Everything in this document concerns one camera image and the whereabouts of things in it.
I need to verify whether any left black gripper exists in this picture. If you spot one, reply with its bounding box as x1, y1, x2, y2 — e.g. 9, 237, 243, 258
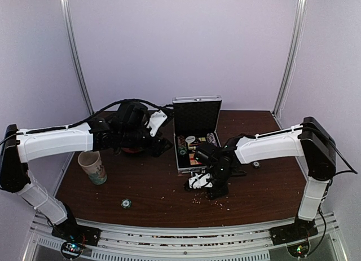
120, 121, 174, 157

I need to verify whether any aluminium poker case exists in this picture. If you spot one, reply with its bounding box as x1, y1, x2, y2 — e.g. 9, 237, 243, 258
172, 95, 222, 175

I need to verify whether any red Texas Hold'em card box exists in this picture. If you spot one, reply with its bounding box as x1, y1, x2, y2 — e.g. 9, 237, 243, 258
189, 153, 199, 165

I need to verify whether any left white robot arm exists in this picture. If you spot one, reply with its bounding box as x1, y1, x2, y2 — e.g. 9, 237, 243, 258
1, 99, 174, 241

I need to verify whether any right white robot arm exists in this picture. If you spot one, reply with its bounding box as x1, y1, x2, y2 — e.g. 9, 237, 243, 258
186, 117, 336, 240

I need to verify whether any brown chip stack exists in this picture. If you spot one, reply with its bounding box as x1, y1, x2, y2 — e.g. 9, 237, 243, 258
177, 135, 187, 147

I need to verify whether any white dealer button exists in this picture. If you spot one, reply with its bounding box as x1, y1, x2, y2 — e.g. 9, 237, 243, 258
185, 135, 196, 144

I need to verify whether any green poker chip right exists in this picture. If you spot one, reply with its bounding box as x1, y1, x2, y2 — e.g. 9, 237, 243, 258
252, 161, 261, 169

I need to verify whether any green poker chip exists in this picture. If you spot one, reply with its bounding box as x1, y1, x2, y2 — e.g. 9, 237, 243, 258
252, 161, 261, 169
121, 198, 132, 209

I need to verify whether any green poker chip front left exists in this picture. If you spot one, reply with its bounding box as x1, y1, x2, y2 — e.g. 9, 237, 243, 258
121, 198, 132, 209

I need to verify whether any aluminium front rail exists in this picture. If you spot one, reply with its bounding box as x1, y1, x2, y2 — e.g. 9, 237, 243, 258
20, 213, 350, 260

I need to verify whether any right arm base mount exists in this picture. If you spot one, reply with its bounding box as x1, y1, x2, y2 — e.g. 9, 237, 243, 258
269, 220, 318, 259

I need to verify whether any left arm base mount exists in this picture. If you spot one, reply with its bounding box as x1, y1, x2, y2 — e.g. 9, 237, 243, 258
51, 225, 101, 260

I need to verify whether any left aluminium frame post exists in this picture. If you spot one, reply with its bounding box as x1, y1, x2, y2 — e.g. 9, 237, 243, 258
60, 0, 94, 114

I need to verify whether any aluminium frame post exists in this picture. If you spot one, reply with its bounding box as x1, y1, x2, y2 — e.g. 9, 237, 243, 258
60, 0, 94, 114
273, 0, 307, 118

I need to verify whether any right aluminium frame post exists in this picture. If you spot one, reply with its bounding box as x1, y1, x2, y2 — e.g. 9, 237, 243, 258
273, 0, 307, 118

